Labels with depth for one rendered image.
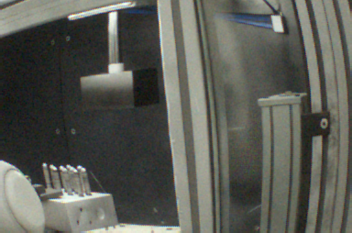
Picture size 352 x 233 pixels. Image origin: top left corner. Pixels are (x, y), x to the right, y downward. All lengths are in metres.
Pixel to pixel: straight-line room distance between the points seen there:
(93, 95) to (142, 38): 0.27
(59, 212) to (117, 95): 0.26
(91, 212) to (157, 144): 0.43
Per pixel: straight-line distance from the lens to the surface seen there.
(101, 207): 1.22
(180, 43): 1.08
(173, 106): 1.09
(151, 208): 1.63
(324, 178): 1.03
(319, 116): 1.01
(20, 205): 0.77
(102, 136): 1.65
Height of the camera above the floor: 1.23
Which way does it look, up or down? 3 degrees down
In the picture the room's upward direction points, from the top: 6 degrees counter-clockwise
